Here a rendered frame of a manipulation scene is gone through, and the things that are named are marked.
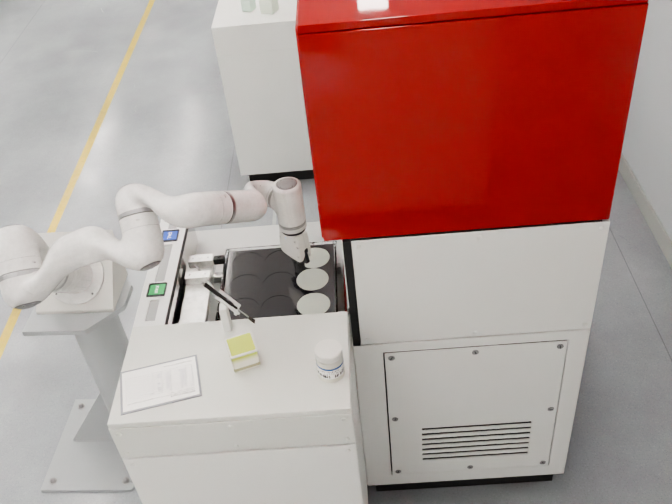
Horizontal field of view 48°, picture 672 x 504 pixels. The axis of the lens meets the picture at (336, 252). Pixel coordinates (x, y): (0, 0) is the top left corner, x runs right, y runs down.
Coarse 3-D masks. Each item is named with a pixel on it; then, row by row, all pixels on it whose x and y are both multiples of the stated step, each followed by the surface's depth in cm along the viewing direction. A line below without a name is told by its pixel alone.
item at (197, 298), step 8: (192, 288) 241; (200, 288) 241; (184, 296) 238; (192, 296) 238; (200, 296) 238; (208, 296) 238; (184, 304) 236; (192, 304) 235; (200, 304) 235; (208, 304) 236; (184, 312) 233; (192, 312) 233; (200, 312) 232; (208, 312) 235; (184, 320) 230; (192, 320) 230; (200, 320) 230
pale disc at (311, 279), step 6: (306, 270) 240; (312, 270) 239; (318, 270) 239; (300, 276) 238; (306, 276) 238; (312, 276) 237; (318, 276) 237; (324, 276) 237; (300, 282) 236; (306, 282) 235; (312, 282) 235; (318, 282) 235; (324, 282) 235; (306, 288) 233; (312, 288) 233; (318, 288) 233
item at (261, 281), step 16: (240, 256) 248; (256, 256) 247; (272, 256) 247; (288, 256) 246; (240, 272) 242; (256, 272) 241; (272, 272) 241; (288, 272) 240; (240, 288) 236; (256, 288) 236; (272, 288) 235; (288, 288) 234; (320, 288) 233; (240, 304) 231; (256, 304) 230; (272, 304) 229; (288, 304) 229
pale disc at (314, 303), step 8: (304, 296) 231; (312, 296) 230; (320, 296) 230; (304, 304) 228; (312, 304) 228; (320, 304) 228; (328, 304) 227; (304, 312) 225; (312, 312) 225; (320, 312) 225
